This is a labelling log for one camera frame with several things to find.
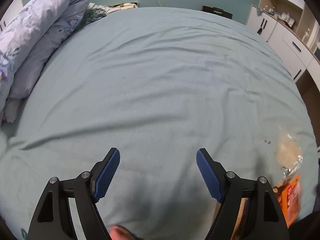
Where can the clear plastic bottle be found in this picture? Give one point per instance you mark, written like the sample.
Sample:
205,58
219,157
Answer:
306,37

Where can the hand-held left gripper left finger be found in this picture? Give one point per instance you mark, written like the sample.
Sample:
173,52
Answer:
107,175

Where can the green patterned cloth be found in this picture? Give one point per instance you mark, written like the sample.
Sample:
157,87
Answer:
92,13

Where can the lilac floral quilt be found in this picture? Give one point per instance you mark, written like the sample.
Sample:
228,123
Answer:
37,30

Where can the blue cloth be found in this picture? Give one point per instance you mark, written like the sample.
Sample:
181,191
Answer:
259,10

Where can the white drawer cabinet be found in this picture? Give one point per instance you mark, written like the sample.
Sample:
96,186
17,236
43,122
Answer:
290,42

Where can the clear plastic bag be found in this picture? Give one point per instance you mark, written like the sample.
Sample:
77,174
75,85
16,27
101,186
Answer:
287,150

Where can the assorted small bottles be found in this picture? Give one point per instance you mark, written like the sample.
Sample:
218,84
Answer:
287,17

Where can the orange sausage packet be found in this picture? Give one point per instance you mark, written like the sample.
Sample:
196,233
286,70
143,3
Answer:
291,205

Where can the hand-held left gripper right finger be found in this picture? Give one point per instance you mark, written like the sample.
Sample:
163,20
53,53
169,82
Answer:
208,175

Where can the black hanging item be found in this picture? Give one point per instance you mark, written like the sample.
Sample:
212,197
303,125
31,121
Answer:
260,30

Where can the beige cardboard box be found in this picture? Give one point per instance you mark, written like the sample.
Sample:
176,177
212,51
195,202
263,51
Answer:
125,5

